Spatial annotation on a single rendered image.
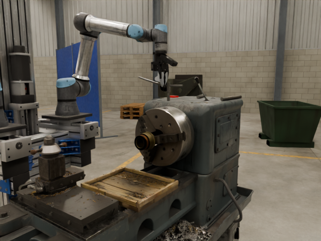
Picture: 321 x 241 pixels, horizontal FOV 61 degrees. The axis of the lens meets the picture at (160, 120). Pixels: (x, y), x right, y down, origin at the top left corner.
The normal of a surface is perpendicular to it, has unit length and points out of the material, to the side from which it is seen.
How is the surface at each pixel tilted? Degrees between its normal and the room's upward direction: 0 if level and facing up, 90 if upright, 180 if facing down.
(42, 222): 88
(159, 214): 88
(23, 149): 90
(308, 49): 90
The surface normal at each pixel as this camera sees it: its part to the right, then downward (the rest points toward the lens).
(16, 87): -0.45, 0.14
